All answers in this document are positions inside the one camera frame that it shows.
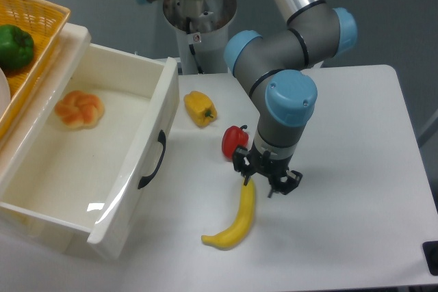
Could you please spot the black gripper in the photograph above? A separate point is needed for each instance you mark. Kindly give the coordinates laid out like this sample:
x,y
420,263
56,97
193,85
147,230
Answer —
x,y
269,161

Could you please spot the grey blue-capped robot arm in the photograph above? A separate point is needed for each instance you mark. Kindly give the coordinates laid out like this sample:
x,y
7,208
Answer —
x,y
269,69

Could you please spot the red toy bell pepper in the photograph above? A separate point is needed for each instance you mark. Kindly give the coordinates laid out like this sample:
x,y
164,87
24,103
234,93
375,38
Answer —
x,y
233,137

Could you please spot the yellow toy banana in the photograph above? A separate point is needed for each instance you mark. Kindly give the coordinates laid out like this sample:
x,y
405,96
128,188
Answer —
x,y
238,230

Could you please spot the yellow toy bell pepper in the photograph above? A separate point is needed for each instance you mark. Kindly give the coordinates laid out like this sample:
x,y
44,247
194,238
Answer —
x,y
200,108

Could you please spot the black object at table corner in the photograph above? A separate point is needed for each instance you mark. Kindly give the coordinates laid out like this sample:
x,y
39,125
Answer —
x,y
430,249

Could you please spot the orange toy bread roll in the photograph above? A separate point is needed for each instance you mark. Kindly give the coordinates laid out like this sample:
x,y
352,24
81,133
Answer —
x,y
79,110

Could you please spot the yellow woven basket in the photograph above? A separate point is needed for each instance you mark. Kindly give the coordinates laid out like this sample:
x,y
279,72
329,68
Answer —
x,y
40,22

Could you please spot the green toy bell pepper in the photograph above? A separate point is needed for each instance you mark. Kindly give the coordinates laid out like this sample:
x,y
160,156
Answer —
x,y
17,47

